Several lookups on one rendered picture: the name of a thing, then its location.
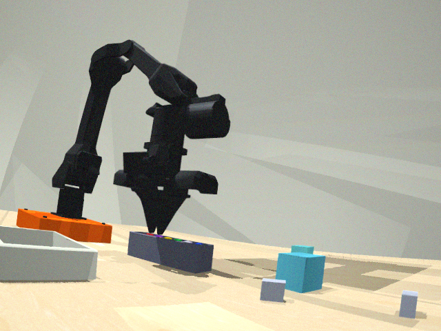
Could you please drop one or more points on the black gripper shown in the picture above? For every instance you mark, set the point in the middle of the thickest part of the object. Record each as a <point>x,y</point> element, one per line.
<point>159,206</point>

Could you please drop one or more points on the teal flat block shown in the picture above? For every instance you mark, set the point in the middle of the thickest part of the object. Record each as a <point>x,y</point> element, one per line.
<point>305,249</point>

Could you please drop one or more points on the teal cube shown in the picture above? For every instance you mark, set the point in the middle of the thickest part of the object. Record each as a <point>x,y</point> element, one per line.
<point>302,272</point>

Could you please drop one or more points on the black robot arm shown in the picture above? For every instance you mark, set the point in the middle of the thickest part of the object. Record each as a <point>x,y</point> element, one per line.
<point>190,115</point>

